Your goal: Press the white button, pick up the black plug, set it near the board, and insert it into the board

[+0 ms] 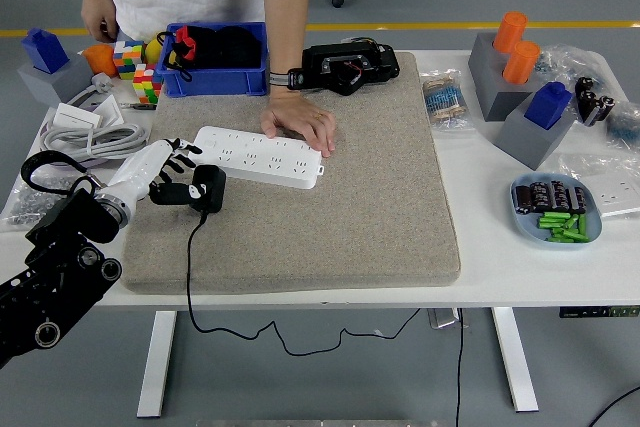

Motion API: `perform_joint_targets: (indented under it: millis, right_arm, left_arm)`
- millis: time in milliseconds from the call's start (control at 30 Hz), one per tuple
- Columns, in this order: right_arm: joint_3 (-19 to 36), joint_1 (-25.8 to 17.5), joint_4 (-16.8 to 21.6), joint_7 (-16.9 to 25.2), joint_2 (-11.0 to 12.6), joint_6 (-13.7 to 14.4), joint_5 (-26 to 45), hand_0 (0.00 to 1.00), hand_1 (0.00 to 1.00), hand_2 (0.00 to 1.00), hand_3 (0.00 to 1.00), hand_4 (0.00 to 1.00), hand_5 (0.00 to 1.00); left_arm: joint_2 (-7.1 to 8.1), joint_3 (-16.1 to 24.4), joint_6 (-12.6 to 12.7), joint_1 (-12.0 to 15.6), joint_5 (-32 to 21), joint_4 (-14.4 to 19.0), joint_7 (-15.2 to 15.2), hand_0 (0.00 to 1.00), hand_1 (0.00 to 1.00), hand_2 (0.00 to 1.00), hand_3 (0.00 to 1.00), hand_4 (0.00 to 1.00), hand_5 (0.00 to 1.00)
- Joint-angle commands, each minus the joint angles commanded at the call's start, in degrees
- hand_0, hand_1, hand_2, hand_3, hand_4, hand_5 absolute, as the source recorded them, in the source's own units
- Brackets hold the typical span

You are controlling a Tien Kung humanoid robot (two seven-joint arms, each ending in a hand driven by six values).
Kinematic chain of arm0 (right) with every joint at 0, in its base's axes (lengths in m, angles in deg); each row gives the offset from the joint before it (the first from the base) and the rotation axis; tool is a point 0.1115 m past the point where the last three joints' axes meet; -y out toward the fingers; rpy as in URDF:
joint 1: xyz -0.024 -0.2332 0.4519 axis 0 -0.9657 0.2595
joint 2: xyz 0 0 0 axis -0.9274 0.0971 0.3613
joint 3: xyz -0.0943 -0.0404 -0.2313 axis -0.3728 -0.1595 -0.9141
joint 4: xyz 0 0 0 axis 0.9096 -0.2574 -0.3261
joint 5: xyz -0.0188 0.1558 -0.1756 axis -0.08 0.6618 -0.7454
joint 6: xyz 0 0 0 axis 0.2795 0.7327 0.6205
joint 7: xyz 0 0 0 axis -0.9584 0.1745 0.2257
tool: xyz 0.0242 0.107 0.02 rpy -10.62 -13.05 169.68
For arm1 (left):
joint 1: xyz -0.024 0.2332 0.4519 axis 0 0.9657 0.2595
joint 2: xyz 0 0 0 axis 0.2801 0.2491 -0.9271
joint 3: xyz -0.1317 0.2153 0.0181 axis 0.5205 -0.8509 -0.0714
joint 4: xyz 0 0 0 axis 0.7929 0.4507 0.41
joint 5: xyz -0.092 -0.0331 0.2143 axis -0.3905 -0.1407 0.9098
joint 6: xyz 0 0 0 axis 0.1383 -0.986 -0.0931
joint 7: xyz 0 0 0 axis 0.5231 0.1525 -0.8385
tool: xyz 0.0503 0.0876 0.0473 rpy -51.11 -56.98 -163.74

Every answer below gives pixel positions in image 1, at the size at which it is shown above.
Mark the grey metal box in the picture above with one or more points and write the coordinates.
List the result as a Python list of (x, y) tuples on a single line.
[(442, 318)]

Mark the clear bag of resistors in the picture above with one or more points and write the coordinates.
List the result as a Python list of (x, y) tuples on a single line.
[(445, 102)]

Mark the blue plastic bin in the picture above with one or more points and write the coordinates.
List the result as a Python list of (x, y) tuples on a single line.
[(225, 81)]

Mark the orange cup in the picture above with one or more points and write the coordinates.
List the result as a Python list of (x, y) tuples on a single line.
[(100, 59)]

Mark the orange cylinder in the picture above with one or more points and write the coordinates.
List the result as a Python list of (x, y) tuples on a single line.
[(520, 62), (510, 32)]

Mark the white wall socket panel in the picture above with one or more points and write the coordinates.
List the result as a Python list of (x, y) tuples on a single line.
[(75, 117), (617, 194)]

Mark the white table leg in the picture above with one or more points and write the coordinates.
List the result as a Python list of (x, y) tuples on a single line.
[(515, 362), (157, 362)]

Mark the black and white wristwatch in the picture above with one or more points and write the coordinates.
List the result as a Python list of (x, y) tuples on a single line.
[(287, 79)]

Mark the bag of blue resistors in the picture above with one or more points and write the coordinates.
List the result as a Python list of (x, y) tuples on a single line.
[(625, 124)]

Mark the clear bag of screws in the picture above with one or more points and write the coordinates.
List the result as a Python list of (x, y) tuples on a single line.
[(25, 202)]

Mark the crumpled clear plastic bag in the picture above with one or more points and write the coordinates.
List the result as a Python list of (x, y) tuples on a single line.
[(565, 59)]

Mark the person's left hand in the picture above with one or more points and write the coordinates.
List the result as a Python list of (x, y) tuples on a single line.
[(300, 119)]

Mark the small dark screwdriver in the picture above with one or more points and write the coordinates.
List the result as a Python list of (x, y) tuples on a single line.
[(137, 107)]

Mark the flat clear plastic bag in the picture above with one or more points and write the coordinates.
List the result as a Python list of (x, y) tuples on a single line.
[(575, 167)]

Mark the yellow ball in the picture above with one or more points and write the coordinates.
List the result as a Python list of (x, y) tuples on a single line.
[(152, 49)]

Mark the white power strip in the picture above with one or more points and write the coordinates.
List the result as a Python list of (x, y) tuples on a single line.
[(260, 164)]

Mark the black plug adapter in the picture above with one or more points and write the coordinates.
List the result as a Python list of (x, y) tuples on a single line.
[(214, 187)]

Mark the blue bottle-shaped block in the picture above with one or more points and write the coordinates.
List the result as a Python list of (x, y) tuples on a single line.
[(45, 49), (547, 104)]

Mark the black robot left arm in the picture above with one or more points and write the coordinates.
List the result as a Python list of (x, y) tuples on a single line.
[(55, 267)]

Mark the person's left forearm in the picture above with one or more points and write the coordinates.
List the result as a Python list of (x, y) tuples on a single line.
[(285, 12)]

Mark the person's right hand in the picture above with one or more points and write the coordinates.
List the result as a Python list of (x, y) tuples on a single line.
[(100, 17)]

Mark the black capacitor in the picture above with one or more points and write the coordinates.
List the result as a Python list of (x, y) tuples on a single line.
[(579, 198), (606, 106), (541, 195), (584, 87), (523, 198), (591, 108), (560, 194)]

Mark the grey-brown mat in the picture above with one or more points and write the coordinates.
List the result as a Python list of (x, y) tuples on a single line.
[(325, 222)]

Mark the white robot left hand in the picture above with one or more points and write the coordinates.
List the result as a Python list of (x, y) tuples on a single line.
[(142, 167)]

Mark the black table control panel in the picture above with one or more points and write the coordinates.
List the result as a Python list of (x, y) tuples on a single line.
[(595, 312)]

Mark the black machine housing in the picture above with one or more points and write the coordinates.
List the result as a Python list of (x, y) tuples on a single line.
[(370, 64)]

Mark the grey power plug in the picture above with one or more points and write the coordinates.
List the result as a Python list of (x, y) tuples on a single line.
[(102, 83)]

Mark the white paper box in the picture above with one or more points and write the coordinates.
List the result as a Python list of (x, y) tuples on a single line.
[(111, 111)]

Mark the green battery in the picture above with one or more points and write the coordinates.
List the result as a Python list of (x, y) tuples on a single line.
[(582, 226), (555, 216), (571, 223), (564, 232), (567, 239), (550, 222)]

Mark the black cloth pouch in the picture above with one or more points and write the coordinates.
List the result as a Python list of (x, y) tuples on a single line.
[(230, 47)]

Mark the large grey block holder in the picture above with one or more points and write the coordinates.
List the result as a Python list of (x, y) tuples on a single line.
[(492, 82)]

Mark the light blue plate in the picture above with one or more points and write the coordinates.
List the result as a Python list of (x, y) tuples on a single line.
[(525, 229)]

